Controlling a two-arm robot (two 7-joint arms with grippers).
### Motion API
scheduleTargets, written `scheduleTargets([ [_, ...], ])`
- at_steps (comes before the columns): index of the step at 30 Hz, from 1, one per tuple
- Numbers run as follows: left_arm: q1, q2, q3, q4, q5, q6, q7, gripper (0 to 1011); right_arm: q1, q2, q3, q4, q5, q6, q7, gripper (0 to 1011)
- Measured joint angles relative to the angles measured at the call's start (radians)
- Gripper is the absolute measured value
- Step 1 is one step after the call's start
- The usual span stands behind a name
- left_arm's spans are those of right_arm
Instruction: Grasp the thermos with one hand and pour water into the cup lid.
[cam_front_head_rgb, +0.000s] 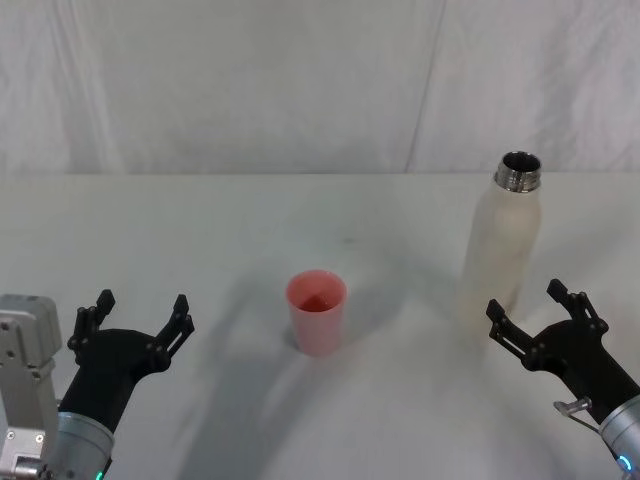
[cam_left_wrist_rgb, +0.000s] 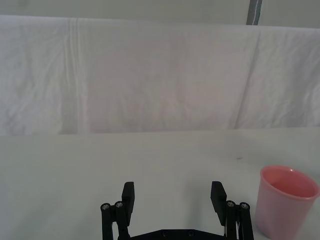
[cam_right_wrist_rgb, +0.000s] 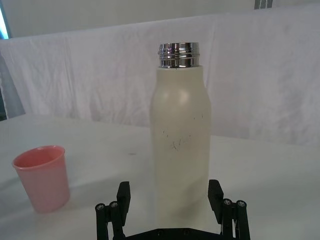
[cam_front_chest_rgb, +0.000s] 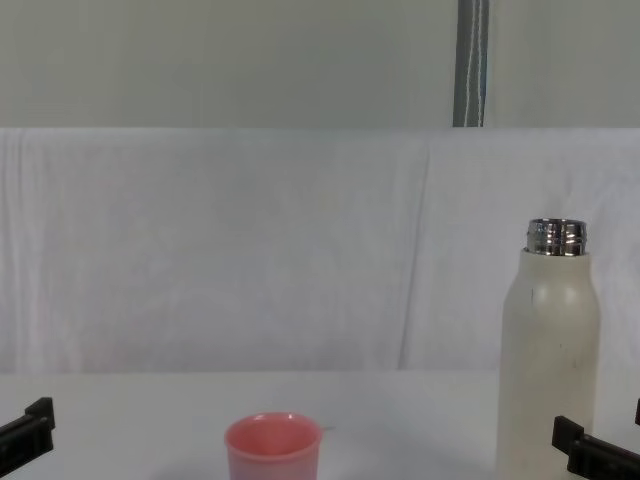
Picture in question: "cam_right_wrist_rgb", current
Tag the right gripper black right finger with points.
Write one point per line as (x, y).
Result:
(216, 200)

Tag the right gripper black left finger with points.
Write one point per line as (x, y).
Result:
(123, 200)

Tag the cream vacuum bottle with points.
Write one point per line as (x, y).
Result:
(180, 150)

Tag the white table cloth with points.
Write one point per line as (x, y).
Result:
(262, 187)

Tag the pink plastic cup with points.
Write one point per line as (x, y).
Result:
(42, 180)

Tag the white curtain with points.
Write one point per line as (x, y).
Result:
(100, 75)

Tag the grey striped post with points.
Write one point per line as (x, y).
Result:
(263, 3)

